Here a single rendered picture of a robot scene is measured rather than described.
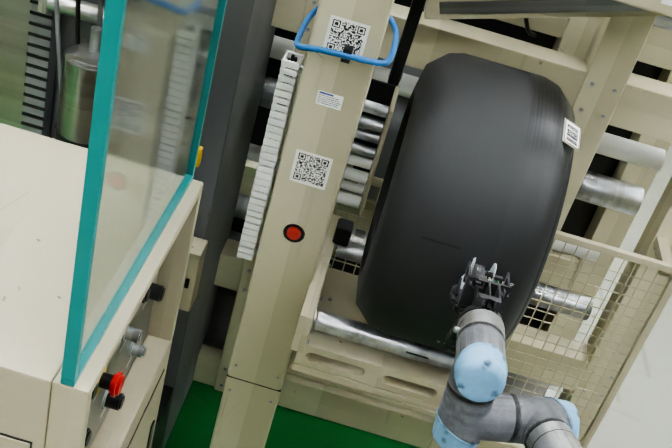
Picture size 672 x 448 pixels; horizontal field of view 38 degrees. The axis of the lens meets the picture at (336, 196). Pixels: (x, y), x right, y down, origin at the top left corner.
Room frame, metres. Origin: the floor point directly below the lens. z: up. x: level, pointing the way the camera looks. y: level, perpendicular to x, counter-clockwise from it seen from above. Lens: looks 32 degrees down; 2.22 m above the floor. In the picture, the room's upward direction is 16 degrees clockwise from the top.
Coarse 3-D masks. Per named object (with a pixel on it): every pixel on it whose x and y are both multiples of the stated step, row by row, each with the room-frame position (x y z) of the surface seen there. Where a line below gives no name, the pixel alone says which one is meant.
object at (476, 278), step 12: (468, 264) 1.35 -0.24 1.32; (468, 276) 1.31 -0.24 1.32; (480, 276) 1.32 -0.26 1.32; (492, 276) 1.34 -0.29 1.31; (468, 288) 1.30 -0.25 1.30; (480, 288) 1.30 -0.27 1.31; (492, 288) 1.30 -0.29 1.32; (504, 288) 1.30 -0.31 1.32; (456, 300) 1.32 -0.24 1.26; (468, 300) 1.30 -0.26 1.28; (480, 300) 1.24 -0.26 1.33; (492, 300) 1.25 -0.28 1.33; (504, 300) 1.30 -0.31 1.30; (456, 312) 1.30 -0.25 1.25
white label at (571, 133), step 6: (564, 120) 1.67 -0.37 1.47; (564, 126) 1.65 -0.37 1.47; (570, 126) 1.66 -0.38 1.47; (576, 126) 1.67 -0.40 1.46; (564, 132) 1.64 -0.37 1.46; (570, 132) 1.65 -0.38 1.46; (576, 132) 1.66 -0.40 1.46; (564, 138) 1.62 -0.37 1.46; (570, 138) 1.64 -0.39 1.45; (576, 138) 1.65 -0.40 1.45; (570, 144) 1.62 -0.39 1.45; (576, 144) 1.63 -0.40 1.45; (576, 150) 1.62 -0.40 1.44
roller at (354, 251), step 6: (342, 246) 1.87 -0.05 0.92; (348, 246) 1.87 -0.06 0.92; (354, 246) 1.88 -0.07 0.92; (360, 246) 1.88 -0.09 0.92; (336, 252) 1.86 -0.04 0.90; (342, 252) 1.86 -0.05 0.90; (348, 252) 1.86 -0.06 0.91; (354, 252) 1.87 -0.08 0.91; (360, 252) 1.87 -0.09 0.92; (342, 258) 1.87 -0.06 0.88; (348, 258) 1.86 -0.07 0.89; (354, 258) 1.86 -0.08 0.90; (360, 258) 1.86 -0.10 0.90
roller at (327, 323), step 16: (320, 320) 1.59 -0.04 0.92; (336, 320) 1.60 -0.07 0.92; (352, 320) 1.61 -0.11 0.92; (336, 336) 1.59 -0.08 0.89; (352, 336) 1.58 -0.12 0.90; (368, 336) 1.58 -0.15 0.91; (384, 336) 1.59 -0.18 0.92; (400, 352) 1.58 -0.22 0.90; (416, 352) 1.58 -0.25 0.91; (432, 352) 1.59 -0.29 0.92; (448, 352) 1.60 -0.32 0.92; (448, 368) 1.58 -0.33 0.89
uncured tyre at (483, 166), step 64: (448, 64) 1.75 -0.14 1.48; (448, 128) 1.57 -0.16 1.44; (512, 128) 1.60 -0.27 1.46; (384, 192) 1.91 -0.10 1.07; (448, 192) 1.49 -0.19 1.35; (512, 192) 1.51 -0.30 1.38; (384, 256) 1.47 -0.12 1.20; (448, 256) 1.45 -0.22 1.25; (512, 256) 1.46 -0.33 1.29; (384, 320) 1.48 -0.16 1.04; (448, 320) 1.45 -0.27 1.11; (512, 320) 1.47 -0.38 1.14
